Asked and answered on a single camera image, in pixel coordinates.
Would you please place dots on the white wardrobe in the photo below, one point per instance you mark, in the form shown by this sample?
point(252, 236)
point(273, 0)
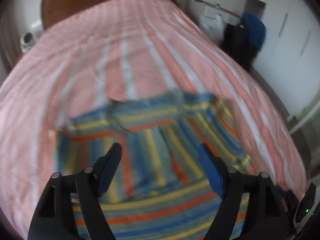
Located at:
point(289, 58)

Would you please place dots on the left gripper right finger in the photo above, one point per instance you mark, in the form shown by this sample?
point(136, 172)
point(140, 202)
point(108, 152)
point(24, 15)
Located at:
point(265, 216)

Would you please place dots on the white desk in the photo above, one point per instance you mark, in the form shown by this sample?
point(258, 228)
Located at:
point(202, 12)

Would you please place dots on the pink striped bed cover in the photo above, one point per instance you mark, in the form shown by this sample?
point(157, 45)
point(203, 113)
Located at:
point(125, 50)

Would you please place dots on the blue garment on chair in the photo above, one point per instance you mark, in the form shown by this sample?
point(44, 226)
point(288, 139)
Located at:
point(256, 29)

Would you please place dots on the black jacket on chair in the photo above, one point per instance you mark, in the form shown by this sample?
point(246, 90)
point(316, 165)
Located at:
point(236, 44)

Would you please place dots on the white plastic bag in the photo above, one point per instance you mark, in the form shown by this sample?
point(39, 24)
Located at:
point(214, 28)

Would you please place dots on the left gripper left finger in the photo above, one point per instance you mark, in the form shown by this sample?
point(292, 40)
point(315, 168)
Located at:
point(54, 218)

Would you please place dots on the striped knit sweater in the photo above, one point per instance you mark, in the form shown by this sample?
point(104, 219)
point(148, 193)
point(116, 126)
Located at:
point(159, 190)

